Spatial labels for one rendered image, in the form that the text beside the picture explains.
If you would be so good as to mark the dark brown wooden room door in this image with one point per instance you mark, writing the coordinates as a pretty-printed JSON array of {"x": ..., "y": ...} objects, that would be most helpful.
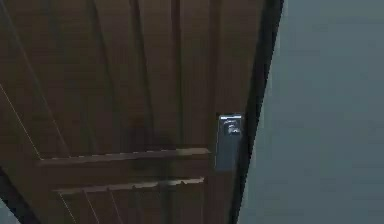
[{"x": 126, "y": 83}]

